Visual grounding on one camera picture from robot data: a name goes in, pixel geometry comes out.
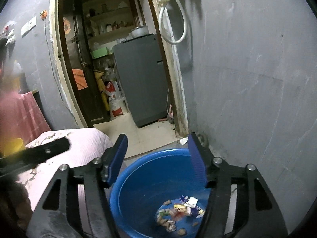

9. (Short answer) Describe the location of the blue plastic basin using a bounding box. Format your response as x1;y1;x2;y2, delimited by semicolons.
110;148;211;237

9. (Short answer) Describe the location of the grey refrigerator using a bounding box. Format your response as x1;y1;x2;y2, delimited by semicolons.
113;34;168;128

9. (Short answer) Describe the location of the dark wooden door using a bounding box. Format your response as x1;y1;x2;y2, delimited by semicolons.
63;0;108;127

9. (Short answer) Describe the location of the green plastic box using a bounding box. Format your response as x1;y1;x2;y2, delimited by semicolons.
91;47;109;59

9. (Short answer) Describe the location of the brown round scrubber ball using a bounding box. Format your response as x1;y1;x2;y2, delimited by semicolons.
177;228;187;236

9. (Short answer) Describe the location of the pink floral table cloth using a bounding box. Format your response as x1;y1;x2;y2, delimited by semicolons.
18;128;113;230

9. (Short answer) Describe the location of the white green paper scrap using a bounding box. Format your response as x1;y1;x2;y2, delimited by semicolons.
184;196;198;208

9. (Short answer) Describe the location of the green snack wrapper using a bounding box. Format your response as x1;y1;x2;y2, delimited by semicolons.
156;208;177;224

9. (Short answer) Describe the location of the blue snack wrapper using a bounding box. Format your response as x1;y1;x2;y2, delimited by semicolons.
177;196;205;219

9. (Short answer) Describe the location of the white hose loop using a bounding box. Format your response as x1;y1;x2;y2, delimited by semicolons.
158;0;188;45

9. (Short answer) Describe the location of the metal pot on fridge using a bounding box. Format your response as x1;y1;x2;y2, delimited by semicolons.
131;25;150;39

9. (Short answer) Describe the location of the pink checked cloth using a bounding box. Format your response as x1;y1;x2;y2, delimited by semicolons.
1;91;51;148

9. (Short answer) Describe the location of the white wall switch plate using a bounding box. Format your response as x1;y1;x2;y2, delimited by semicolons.
21;16;37;36

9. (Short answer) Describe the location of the yellow plastic bowl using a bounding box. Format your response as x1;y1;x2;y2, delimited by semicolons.
1;138;25;157

